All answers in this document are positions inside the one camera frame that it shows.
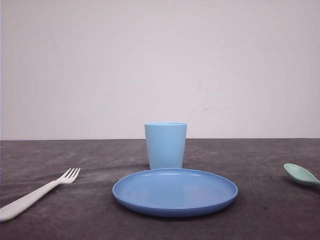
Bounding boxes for light blue plastic cup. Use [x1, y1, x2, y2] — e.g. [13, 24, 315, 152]
[144, 122, 187, 169]

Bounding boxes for mint green plastic spoon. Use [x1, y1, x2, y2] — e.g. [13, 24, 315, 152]
[283, 163, 320, 186]

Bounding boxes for white plastic fork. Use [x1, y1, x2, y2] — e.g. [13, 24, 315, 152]
[0, 168, 81, 223]

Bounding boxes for blue plastic plate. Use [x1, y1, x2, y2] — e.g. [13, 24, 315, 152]
[112, 168, 238, 218]

